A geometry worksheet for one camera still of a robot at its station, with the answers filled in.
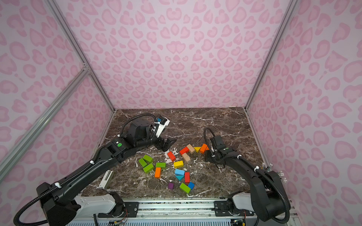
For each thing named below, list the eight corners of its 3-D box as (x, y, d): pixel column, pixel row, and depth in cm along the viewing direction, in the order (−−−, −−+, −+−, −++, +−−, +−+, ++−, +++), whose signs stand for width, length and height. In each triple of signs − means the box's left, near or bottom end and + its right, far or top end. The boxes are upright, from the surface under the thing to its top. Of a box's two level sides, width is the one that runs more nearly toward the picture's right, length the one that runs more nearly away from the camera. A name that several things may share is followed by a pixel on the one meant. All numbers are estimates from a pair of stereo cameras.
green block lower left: (145, 174, 87) (144, 172, 85) (143, 170, 89) (142, 168, 87) (154, 168, 90) (153, 166, 88) (152, 164, 91) (151, 162, 89)
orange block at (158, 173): (154, 178, 86) (154, 176, 84) (156, 169, 90) (155, 167, 87) (160, 178, 86) (160, 176, 84) (162, 169, 89) (161, 167, 87)
